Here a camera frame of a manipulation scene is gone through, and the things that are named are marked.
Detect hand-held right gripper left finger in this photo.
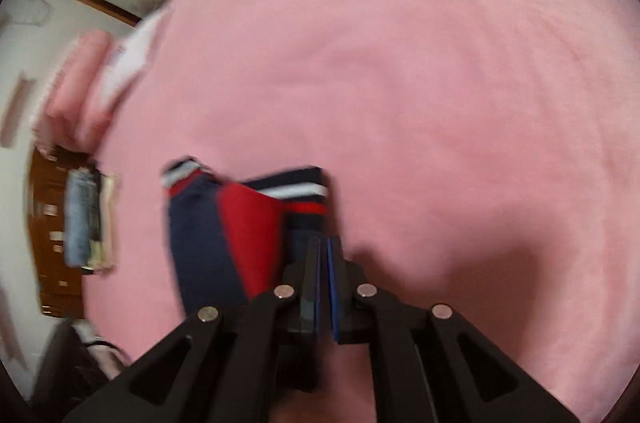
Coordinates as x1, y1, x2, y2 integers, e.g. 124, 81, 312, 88
62, 235, 324, 423

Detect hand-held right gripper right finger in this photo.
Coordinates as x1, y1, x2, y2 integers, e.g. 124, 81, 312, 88
327, 235, 581, 423

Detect navy and red varsity jacket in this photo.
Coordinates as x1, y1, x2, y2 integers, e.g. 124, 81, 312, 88
161, 158, 331, 320

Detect folded cream garment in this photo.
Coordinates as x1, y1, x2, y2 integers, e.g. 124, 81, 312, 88
89, 173, 120, 275

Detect pink fleece bed blanket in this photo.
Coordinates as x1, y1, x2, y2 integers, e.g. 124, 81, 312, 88
82, 0, 640, 410

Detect folded blue jeans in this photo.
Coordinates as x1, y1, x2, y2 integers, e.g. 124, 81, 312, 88
64, 168, 101, 268

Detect wooden headboard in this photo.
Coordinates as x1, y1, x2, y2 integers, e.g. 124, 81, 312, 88
27, 145, 97, 319

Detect white printed pillow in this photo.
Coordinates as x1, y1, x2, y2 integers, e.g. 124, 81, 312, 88
97, 8, 174, 114

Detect folded pink quilt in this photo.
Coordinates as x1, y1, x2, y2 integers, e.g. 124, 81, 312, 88
32, 30, 122, 154

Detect wooden wall strip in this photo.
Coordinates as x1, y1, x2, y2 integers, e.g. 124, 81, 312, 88
0, 73, 29, 148

